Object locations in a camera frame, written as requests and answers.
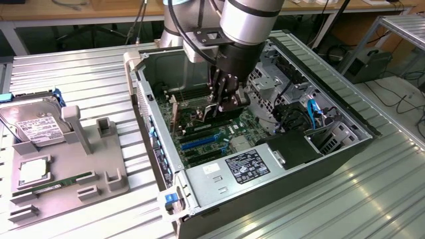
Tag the black plastic fan shroud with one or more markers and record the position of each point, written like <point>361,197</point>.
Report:
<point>292,149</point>

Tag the labelled black RAM stick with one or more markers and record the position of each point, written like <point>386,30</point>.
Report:
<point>203,128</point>

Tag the wooden desk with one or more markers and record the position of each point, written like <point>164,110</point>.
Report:
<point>83,8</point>

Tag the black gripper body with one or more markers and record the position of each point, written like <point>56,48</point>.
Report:
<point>239,59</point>

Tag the graphics card with metal bracket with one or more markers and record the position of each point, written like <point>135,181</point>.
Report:
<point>196,115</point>

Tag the metal slat table frame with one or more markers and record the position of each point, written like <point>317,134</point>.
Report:
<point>398,27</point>

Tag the blue disk caddy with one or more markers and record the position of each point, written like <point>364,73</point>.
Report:
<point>57,95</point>

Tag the black box on floor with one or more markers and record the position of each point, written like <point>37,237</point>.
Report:
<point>368,67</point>

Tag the open black PC case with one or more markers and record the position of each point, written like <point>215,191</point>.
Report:
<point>332,82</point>

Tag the green RAM stick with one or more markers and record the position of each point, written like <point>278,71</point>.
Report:
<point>49,187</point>

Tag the blue case latch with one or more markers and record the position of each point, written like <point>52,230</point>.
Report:
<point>171,198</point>

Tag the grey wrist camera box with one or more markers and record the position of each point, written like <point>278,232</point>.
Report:
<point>199,53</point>

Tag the blue grey metal frame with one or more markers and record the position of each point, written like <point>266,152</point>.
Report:
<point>4,74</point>

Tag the grey plastic parts rack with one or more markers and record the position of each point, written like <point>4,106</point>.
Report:
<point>65,171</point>

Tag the silver CPU chip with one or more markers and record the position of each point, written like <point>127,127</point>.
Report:
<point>33,173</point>

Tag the metal disk bay cage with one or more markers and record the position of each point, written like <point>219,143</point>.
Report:
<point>269,82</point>

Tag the grey power supply unit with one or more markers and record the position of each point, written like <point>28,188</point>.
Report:
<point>232,174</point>

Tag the silver chipset heatsink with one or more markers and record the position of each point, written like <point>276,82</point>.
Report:
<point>241,144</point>

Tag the silver hard disk drive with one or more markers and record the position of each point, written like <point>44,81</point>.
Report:
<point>33,124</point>

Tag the green motherboard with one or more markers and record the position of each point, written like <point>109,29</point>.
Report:
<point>243,127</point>

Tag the blue expansion slot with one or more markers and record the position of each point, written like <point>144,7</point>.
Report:
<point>199,144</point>

